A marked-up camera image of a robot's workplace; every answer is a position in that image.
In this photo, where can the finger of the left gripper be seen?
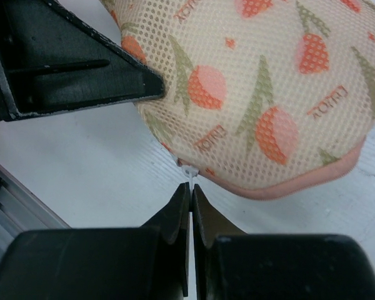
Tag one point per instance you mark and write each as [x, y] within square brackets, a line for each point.
[51, 62]

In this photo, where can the aluminium front rail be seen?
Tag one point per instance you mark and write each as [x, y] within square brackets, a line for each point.
[21, 210]

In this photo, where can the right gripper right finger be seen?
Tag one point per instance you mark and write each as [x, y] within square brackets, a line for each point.
[232, 264]

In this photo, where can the white zipper pull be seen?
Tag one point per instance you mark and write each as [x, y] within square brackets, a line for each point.
[189, 175]

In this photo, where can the floral mesh laundry bag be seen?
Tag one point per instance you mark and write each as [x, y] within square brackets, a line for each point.
[264, 98]

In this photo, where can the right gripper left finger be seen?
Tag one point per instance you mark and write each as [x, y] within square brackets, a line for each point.
[146, 262]

